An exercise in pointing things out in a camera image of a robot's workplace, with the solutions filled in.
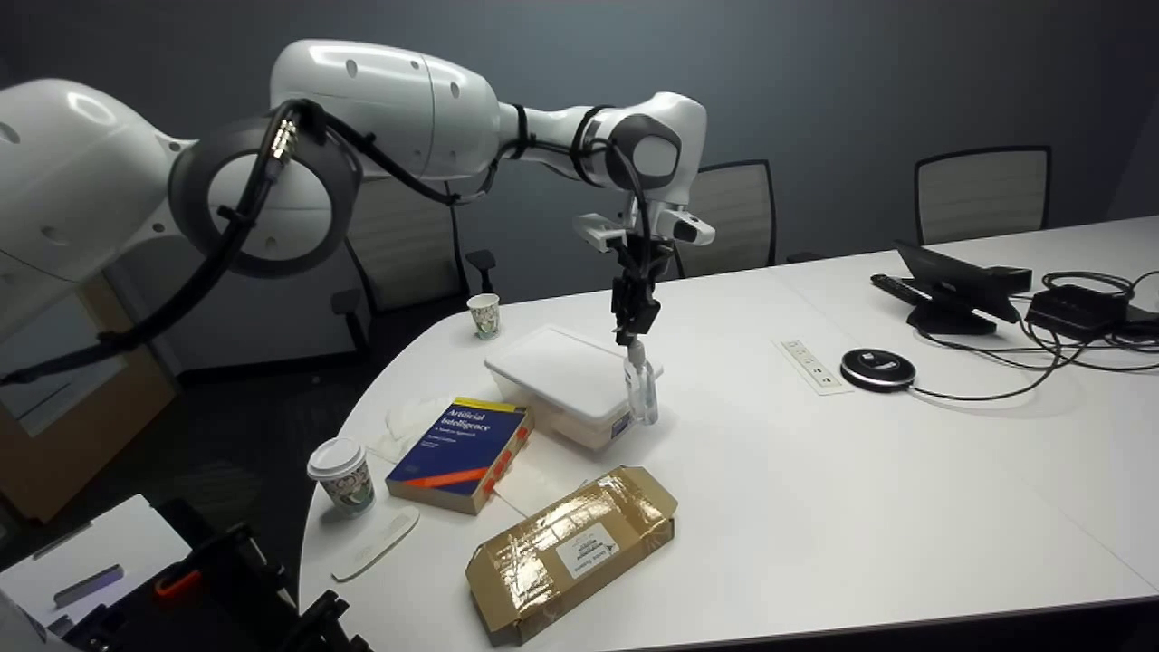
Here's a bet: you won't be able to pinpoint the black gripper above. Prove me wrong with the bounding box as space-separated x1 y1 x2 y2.
610 230 668 355

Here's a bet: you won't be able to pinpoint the white plastic lidded container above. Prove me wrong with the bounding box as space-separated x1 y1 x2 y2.
481 323 668 456

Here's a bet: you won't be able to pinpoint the small white paper cup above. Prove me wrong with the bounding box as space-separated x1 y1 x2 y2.
465 291 508 340

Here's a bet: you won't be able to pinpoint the black framed mesh office chair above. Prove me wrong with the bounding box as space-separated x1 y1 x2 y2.
331 175 500 355
668 155 784 281
913 144 1057 249

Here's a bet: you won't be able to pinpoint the clear plastic sheet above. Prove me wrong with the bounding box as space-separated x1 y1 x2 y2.
485 435 574 521

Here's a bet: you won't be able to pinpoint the white remote control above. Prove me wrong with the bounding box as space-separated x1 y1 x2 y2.
779 336 848 398

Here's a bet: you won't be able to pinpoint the blue and yellow book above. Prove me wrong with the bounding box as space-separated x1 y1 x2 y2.
384 396 537 518

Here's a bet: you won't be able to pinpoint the taped brown cardboard box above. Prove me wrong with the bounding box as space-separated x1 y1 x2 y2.
465 464 686 648

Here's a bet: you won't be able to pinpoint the round black speaker puck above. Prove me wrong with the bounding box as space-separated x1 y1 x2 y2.
840 344 924 398

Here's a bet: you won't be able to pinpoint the black conference phone stand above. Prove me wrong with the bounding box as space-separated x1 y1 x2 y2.
870 241 1041 340

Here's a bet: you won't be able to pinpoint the paper coffee cup with lid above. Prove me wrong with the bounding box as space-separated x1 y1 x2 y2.
306 435 381 521

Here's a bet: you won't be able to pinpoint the white paper sheet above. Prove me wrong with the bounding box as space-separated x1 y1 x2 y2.
327 507 423 588

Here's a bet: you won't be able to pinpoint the black power adapter box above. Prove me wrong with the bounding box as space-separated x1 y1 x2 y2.
1026 271 1159 344

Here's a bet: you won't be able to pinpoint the white paper box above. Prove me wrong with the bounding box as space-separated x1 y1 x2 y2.
0 489 195 636

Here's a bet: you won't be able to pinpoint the wooden door with glass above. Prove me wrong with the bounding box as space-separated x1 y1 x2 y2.
0 268 179 524

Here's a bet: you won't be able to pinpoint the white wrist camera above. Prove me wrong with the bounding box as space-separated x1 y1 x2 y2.
580 198 719 254

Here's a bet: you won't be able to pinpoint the black table cables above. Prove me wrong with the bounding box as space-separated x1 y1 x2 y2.
910 268 1159 408

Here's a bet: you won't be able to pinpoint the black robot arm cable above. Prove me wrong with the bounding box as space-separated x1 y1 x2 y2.
0 97 468 387

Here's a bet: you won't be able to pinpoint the black equipment with orange handle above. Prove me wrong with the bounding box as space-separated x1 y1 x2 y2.
67 518 375 652

